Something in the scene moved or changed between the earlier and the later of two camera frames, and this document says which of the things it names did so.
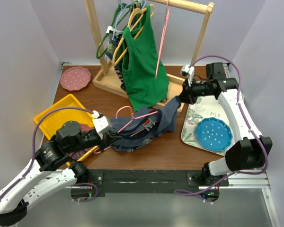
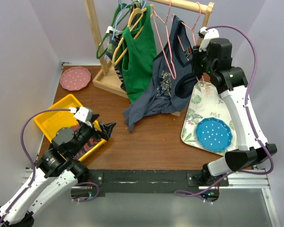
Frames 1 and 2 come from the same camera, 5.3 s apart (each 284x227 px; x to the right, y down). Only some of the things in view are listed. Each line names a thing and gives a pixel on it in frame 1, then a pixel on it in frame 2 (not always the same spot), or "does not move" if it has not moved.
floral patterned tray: (204, 107) does not move
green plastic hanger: (120, 5) does not move
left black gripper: (107, 138) → (106, 129)
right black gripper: (187, 96) → (196, 55)
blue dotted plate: (213, 134) does not move
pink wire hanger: (132, 118) → (200, 84)
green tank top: (143, 65) does not move
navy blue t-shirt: (137, 128) → (176, 81)
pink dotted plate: (75, 78) does not move
